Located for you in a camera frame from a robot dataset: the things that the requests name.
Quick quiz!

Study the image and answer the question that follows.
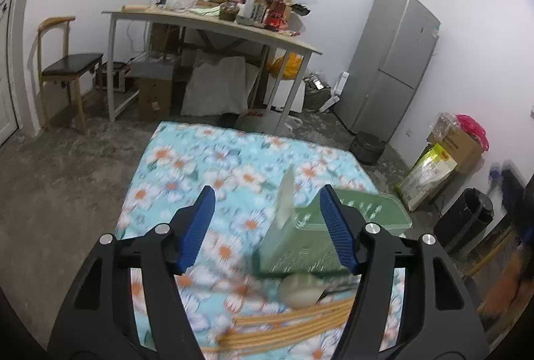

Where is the wooden chair with black seat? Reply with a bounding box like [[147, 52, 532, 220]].
[[37, 15, 105, 133]]

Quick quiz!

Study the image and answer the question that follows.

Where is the white knife holder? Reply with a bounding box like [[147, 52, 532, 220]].
[[238, 0, 268, 27]]

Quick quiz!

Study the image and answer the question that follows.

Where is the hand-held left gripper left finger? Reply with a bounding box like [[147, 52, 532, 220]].
[[48, 185, 218, 360]]

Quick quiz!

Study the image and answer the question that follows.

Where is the white cabinet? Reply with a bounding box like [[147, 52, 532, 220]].
[[271, 76, 305, 112]]

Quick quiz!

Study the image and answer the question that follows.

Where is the green perforated utensil holder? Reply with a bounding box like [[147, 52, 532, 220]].
[[254, 187, 414, 277]]

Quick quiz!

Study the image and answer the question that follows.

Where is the grey refrigerator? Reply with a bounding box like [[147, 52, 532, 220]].
[[334, 0, 442, 144]]

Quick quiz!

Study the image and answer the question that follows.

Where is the set of bamboo chopsticks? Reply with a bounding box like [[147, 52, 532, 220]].
[[215, 295, 355, 354]]

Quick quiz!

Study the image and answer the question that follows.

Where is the white rice paddle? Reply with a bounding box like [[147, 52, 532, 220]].
[[273, 164, 296, 233]]

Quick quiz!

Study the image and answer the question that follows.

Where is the white panel door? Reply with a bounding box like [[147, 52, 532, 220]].
[[0, 0, 19, 146]]

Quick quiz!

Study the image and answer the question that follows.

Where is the yellow green bag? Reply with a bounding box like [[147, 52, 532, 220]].
[[394, 143, 457, 212]]

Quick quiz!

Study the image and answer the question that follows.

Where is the clear plastic bag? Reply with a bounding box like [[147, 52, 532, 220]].
[[434, 112, 460, 135]]

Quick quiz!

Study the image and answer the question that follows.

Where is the black pot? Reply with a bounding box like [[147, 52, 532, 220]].
[[349, 130, 386, 165]]

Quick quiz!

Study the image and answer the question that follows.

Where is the black toaster oven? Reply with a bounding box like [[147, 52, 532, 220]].
[[95, 60, 138, 94]]

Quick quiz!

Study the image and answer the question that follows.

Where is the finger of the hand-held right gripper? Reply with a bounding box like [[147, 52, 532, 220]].
[[489, 160, 512, 187]]

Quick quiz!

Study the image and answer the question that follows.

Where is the yellow plastic bag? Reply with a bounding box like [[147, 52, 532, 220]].
[[267, 53, 304, 81]]

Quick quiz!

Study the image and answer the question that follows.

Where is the cooking oil bottle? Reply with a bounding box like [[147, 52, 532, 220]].
[[267, 0, 293, 31]]

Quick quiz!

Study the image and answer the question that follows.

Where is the person's right hand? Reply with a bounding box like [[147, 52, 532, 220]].
[[478, 241, 527, 319]]

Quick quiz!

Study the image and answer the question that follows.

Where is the grey framed wooden table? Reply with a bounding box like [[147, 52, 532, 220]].
[[102, 5, 324, 135]]

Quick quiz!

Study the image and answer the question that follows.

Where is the blue floral blanket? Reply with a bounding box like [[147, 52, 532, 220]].
[[114, 121, 407, 360]]

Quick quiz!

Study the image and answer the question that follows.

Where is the black bin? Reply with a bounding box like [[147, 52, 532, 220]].
[[434, 188, 495, 256]]

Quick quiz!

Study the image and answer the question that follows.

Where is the large cardboard box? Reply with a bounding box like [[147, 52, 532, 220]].
[[428, 126, 485, 175]]

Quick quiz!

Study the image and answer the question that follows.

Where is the flat grey box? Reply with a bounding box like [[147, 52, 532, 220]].
[[129, 61, 176, 81]]

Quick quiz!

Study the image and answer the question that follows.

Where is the pink plastic bag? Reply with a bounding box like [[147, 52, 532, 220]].
[[455, 114, 489, 152]]

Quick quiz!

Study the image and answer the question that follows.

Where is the dark green bag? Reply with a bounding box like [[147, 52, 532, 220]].
[[302, 74, 334, 112]]

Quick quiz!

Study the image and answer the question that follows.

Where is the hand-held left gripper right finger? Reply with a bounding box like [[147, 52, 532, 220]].
[[319, 184, 489, 360]]

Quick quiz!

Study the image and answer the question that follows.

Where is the white sack with red print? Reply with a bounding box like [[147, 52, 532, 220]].
[[236, 107, 293, 135]]

